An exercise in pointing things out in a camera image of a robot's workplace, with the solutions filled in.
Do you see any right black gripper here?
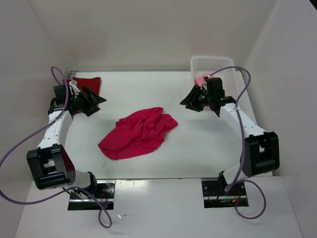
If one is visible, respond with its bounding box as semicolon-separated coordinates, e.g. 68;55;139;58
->
179;84;212;112

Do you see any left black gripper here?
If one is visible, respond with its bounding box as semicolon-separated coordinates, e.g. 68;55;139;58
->
70;85;107;117

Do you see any red t-shirt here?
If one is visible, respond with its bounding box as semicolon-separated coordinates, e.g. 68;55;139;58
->
66;77;101;96

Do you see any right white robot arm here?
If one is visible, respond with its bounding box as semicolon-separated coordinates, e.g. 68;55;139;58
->
180;78;280;195

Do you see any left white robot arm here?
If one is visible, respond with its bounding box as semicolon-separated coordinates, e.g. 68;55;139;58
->
26;83;106;198

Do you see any light pink t-shirt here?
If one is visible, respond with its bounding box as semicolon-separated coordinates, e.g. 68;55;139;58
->
194;73;210;87

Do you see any white plastic basket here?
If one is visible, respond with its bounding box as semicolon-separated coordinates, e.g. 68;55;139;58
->
190;56;234;84

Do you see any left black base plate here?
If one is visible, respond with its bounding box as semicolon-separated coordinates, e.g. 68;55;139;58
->
67;179;116;211

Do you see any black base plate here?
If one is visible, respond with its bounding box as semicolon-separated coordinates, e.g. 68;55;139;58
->
201;178;249;208
67;179;116;211

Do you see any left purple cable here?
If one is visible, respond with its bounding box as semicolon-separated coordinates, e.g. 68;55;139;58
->
0;66;112;228

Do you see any purple cable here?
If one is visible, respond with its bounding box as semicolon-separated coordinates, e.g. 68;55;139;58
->
0;66;112;228
204;65;267;219

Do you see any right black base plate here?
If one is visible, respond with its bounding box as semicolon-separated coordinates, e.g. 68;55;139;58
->
201;178;249;208

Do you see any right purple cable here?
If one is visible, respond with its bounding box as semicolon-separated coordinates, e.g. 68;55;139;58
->
204;65;267;219

